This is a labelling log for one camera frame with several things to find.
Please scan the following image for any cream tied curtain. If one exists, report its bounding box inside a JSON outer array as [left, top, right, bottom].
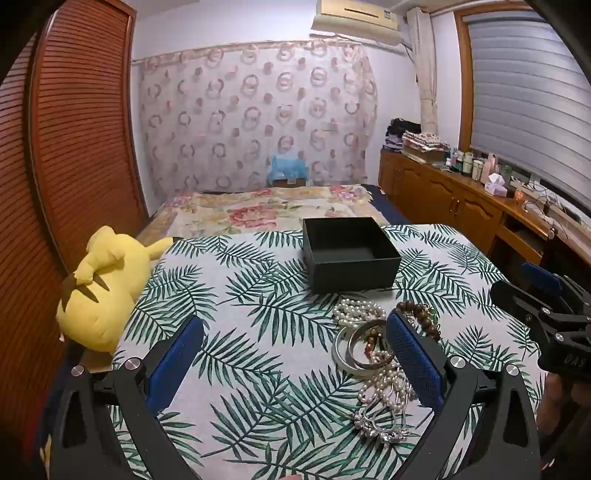
[[405, 6, 440, 136]]

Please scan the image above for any pink tissue box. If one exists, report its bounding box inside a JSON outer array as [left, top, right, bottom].
[[483, 172, 509, 198]]

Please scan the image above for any leaf print tablecloth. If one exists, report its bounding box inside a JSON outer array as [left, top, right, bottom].
[[108, 224, 546, 480]]

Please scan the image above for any circle patterned curtain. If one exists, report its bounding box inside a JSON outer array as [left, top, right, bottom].
[[137, 40, 378, 205]]

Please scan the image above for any pale jade bangle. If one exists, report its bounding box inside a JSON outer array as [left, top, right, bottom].
[[334, 322, 372, 378]]

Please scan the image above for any brown wooden bead bracelet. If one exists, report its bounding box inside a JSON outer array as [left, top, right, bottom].
[[396, 300, 443, 343]]

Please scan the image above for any row of cosmetic bottles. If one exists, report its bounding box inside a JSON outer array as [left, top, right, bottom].
[[444, 148, 514, 184]]

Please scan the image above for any white air conditioner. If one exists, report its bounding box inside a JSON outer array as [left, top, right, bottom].
[[311, 0, 403, 47]]

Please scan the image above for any silver rhinestone hair comb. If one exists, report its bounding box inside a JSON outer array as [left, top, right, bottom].
[[352, 406, 413, 448]]

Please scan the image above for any stack of dark clothes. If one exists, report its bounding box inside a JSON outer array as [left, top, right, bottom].
[[382, 117, 424, 153]]

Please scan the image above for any stack of folded patterned cloths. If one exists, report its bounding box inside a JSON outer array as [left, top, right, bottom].
[[401, 130, 452, 163]]

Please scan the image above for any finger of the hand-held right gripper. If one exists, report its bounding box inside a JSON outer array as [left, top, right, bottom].
[[489, 279, 563, 325], [521, 261, 591, 315]]

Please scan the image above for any grey window blind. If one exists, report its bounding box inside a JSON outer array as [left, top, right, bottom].
[[465, 9, 591, 197]]

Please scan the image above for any yellow plush toy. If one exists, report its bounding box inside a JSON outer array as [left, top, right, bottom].
[[55, 225, 175, 354]]

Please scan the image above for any white power strip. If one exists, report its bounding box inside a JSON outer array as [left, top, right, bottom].
[[521, 190, 571, 213]]

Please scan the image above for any floral bedspread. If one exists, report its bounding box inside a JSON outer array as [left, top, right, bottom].
[[147, 184, 392, 239]]

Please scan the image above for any dark blue bed sheet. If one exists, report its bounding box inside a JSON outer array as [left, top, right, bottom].
[[360, 184, 417, 228]]

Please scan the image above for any brown louvered wardrobe door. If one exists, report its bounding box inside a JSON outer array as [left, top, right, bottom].
[[28, 0, 149, 229], [0, 34, 68, 439]]

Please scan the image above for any white pearl necklace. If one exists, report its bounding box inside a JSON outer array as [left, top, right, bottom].
[[331, 298, 387, 329]]

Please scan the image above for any silver metal bangle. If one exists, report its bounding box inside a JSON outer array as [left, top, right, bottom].
[[348, 319, 399, 371]]

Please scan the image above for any small white pearl strand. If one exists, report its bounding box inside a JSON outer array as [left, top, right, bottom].
[[357, 348, 417, 417]]

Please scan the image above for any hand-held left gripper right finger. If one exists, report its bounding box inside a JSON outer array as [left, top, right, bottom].
[[385, 308, 543, 480]]

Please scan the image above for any long wooden cabinet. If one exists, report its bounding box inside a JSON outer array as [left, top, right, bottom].
[[378, 148, 591, 280]]

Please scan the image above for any light blue plastic bag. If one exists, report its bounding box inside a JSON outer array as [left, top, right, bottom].
[[269, 150, 311, 184]]

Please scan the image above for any black box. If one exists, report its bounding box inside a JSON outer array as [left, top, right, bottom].
[[302, 216, 402, 295]]

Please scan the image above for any person's right hand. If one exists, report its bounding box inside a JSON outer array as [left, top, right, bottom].
[[539, 371, 575, 457]]

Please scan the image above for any wooden window frame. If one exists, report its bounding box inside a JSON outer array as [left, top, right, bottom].
[[453, 9, 476, 155]]

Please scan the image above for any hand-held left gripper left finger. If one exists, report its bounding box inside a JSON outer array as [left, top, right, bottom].
[[48, 315, 206, 480]]

